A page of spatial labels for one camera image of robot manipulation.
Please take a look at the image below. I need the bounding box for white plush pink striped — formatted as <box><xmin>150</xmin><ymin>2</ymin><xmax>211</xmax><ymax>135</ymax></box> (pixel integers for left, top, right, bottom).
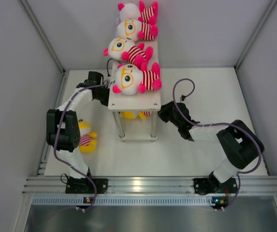
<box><xmin>117</xmin><ymin>0</ymin><xmax>159</xmax><ymax>25</ymax></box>
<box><xmin>116</xmin><ymin>19</ymin><xmax>159</xmax><ymax>41</ymax></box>

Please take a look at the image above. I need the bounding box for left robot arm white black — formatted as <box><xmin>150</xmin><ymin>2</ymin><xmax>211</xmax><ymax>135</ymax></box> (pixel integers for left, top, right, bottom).
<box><xmin>46</xmin><ymin>71</ymin><xmax>109</xmax><ymax>195</ymax></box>

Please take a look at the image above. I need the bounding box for aluminium front rail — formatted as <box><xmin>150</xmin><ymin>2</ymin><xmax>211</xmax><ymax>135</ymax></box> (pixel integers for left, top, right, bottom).
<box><xmin>22</xmin><ymin>175</ymin><xmax>277</xmax><ymax>196</ymax></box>

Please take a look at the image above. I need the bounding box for white slotted cable duct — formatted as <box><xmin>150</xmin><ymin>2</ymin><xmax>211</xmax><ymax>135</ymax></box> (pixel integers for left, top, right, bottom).
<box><xmin>32</xmin><ymin>196</ymin><xmax>217</xmax><ymax>206</ymax></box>

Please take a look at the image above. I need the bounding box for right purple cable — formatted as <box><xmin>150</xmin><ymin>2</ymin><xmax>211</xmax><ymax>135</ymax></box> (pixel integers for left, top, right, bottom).
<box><xmin>172</xmin><ymin>78</ymin><xmax>263</xmax><ymax>211</ymax></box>

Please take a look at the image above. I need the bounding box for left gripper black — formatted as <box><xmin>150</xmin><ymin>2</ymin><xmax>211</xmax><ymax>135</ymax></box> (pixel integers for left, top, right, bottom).
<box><xmin>95</xmin><ymin>85</ymin><xmax>121</xmax><ymax>109</ymax></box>

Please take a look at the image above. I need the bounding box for white two-tier shelf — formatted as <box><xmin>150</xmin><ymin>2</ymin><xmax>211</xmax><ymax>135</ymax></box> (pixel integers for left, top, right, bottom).
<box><xmin>107</xmin><ymin>40</ymin><xmax>162</xmax><ymax>143</ymax></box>

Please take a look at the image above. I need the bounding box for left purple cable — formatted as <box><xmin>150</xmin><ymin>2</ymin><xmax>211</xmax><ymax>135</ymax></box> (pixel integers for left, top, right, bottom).
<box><xmin>53</xmin><ymin>58</ymin><xmax>114</xmax><ymax>211</ymax></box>

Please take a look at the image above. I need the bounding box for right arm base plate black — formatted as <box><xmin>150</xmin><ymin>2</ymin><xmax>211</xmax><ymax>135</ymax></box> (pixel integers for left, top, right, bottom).
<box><xmin>193</xmin><ymin>178</ymin><xmax>238</xmax><ymax>195</ymax></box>

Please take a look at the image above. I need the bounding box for yellow plush striped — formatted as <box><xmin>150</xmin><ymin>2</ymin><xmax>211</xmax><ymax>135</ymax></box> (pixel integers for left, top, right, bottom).
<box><xmin>120</xmin><ymin>111</ymin><xmax>152</xmax><ymax>120</ymax></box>

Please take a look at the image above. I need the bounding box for purple cable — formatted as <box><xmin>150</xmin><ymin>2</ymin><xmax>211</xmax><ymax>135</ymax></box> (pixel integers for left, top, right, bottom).
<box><xmin>53</xmin><ymin>58</ymin><xmax>114</xmax><ymax>211</ymax></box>
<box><xmin>172</xmin><ymin>78</ymin><xmax>263</xmax><ymax>211</ymax></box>

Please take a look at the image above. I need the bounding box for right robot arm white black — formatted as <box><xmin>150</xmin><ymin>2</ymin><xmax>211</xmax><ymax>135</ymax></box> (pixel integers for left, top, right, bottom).
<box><xmin>158</xmin><ymin>101</ymin><xmax>265</xmax><ymax>195</ymax></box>

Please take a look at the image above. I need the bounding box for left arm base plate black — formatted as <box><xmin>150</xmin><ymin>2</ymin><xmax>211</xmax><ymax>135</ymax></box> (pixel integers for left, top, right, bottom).
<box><xmin>65</xmin><ymin>177</ymin><xmax>108</xmax><ymax>194</ymax></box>

